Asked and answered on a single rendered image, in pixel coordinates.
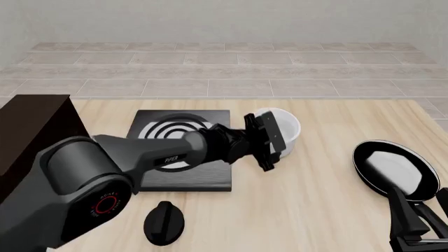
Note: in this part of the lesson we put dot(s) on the grey and black left robot arm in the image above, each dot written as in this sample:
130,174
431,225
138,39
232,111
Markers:
105,157

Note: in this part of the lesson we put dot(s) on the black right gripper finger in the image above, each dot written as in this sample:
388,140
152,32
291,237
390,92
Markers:
444,197
402,218

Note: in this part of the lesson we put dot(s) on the flat black stove plate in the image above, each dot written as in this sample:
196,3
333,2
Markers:
213,176

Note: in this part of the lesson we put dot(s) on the round black stove knob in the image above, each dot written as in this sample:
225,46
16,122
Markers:
164,223

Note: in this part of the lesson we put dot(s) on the dark brown wooden cabinet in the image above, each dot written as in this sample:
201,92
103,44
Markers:
31,126

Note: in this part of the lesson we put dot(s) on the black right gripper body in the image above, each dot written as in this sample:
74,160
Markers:
420,245

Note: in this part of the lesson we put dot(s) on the black frying pan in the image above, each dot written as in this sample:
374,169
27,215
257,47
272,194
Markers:
371,160

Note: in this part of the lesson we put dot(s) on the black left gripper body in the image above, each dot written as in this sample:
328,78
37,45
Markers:
255,136

